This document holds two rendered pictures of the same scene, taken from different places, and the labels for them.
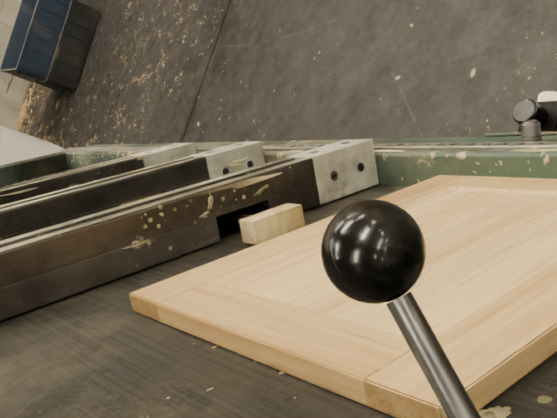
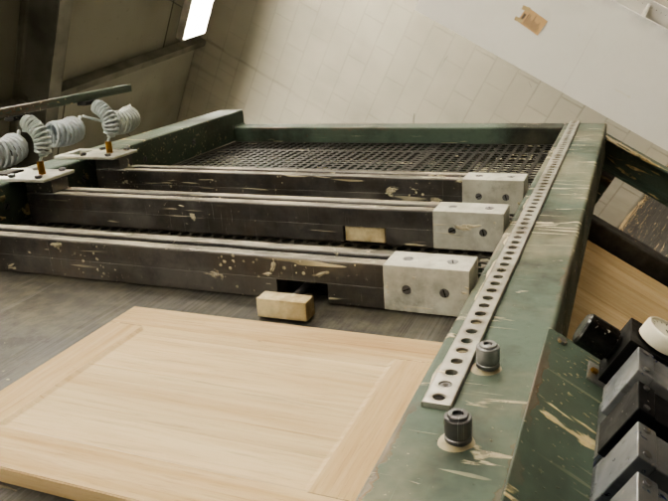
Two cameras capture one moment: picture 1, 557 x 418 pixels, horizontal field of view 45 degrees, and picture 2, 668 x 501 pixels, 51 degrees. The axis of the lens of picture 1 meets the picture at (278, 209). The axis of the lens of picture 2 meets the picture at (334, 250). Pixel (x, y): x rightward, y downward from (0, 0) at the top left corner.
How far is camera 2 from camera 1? 0.97 m
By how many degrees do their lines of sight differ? 58
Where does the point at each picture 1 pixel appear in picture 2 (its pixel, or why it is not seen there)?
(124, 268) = (204, 285)
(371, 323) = (42, 402)
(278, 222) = (278, 307)
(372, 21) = not seen: outside the picture
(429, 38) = not seen: outside the picture
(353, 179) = (431, 301)
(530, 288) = (69, 448)
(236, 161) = (466, 225)
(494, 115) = not seen: outside the picture
